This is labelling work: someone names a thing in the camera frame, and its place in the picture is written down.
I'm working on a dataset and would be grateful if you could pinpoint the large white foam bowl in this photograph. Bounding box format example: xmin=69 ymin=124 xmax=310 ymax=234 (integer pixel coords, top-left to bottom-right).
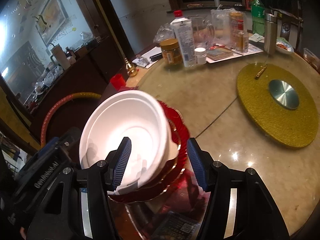
xmin=79 ymin=89 xmax=172 ymax=188

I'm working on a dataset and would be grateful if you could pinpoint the gold glitter turntable mat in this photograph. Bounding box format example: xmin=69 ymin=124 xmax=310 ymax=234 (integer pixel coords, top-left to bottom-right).
xmin=236 ymin=63 xmax=319 ymax=148

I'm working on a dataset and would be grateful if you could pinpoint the red gold round chair back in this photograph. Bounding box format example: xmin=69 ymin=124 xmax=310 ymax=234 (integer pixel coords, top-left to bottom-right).
xmin=40 ymin=92 xmax=101 ymax=148

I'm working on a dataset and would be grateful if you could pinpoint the red wedding plate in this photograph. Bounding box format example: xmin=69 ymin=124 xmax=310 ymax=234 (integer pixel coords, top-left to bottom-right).
xmin=109 ymin=101 xmax=190 ymax=204

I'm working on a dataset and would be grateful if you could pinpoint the silver turntable hub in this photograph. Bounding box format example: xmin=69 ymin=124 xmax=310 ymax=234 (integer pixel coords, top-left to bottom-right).
xmin=268 ymin=80 xmax=299 ymax=110

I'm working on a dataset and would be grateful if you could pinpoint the small red cup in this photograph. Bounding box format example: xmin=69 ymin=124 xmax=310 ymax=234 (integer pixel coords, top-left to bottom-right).
xmin=110 ymin=73 xmax=126 ymax=91

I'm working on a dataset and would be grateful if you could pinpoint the gold stick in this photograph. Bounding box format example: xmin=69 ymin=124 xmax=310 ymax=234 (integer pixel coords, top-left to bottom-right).
xmin=254 ymin=64 xmax=267 ymax=80

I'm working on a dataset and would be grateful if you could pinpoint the gold bell ornament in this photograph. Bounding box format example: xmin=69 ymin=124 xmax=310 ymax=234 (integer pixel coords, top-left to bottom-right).
xmin=124 ymin=58 xmax=138 ymax=77

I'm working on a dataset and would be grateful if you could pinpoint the clear plastic container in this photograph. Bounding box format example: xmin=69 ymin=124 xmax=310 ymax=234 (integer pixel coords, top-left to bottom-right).
xmin=303 ymin=48 xmax=320 ymax=72

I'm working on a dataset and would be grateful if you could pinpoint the white paper sheet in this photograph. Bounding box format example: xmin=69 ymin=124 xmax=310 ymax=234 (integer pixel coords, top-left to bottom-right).
xmin=206 ymin=43 xmax=263 ymax=63

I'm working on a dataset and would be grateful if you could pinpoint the old book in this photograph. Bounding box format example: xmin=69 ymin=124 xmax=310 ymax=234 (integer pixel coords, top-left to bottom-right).
xmin=207 ymin=47 xmax=233 ymax=61

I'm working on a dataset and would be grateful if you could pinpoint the small white pill bottle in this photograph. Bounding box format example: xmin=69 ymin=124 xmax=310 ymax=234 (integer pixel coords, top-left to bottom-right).
xmin=194 ymin=47 xmax=207 ymax=65

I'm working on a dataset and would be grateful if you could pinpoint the blue white food dish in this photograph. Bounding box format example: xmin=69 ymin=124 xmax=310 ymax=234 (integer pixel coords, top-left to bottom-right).
xmin=276 ymin=40 xmax=295 ymax=55

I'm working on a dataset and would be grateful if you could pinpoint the liquor bottle in clear box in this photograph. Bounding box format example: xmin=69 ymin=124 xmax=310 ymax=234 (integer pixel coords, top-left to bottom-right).
xmin=229 ymin=11 xmax=249 ymax=54

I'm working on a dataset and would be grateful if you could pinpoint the brown lidded jar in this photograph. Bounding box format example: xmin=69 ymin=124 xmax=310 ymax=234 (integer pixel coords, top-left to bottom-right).
xmin=159 ymin=38 xmax=183 ymax=65

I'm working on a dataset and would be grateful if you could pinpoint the steel thermos flask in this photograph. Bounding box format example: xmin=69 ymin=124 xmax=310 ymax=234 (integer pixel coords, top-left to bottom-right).
xmin=264 ymin=14 xmax=277 ymax=55

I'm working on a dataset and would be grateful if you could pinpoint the wooden chair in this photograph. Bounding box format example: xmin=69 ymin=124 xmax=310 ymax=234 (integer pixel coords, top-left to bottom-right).
xmin=270 ymin=7 xmax=304 ymax=51

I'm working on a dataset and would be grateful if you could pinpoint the glass pitcher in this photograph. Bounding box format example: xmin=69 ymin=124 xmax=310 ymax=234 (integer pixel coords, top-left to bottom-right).
xmin=188 ymin=15 xmax=215 ymax=50

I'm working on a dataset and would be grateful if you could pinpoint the white tube bottle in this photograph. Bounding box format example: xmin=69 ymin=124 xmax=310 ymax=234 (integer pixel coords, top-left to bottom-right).
xmin=170 ymin=17 xmax=196 ymax=67

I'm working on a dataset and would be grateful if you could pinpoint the green soda bottle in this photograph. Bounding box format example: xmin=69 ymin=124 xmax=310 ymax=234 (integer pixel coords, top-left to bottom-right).
xmin=251 ymin=0 xmax=265 ymax=36

